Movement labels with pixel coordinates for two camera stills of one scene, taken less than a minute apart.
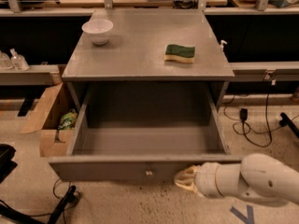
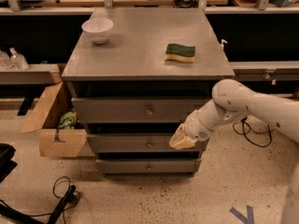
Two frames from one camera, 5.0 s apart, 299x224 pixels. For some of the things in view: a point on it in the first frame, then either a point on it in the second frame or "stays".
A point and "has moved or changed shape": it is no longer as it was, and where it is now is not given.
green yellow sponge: x=179 y=53 stays
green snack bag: x=67 y=119 stays
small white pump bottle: x=221 y=45 stays
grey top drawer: x=147 y=132 has moved or changed shape
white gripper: x=206 y=179 to x=195 y=129
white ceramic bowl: x=98 y=29 stays
